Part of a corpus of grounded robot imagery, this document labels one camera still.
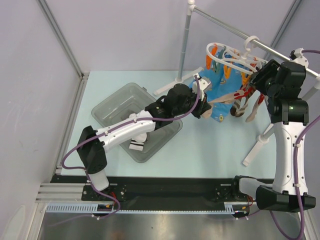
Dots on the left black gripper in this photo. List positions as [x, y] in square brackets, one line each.
[202, 107]

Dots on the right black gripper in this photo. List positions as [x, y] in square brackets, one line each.
[260, 75]

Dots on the beige sock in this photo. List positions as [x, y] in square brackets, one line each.
[225, 99]

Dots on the white black striped sock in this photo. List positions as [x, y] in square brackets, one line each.
[137, 146]

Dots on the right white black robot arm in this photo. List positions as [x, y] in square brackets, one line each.
[289, 114]

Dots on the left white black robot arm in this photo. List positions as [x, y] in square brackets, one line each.
[179, 102]

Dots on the white round clip hanger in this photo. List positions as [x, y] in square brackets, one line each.
[242, 62]

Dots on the blue cartoon print sock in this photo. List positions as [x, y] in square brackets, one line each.
[220, 87]

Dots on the brown striped sock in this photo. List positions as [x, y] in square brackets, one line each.
[238, 109]

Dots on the orange clothes clip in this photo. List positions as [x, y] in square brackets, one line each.
[227, 72]
[208, 60]

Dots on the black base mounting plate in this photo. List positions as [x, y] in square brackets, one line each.
[163, 193]

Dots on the white metal drying rack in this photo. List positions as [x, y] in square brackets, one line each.
[263, 138]

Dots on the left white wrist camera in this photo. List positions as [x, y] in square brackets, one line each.
[200, 85]

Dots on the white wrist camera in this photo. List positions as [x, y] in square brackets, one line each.
[297, 56]
[200, 85]

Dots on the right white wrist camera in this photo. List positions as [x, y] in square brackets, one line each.
[297, 56]

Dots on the white slotted cable duct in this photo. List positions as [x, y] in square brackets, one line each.
[85, 208]

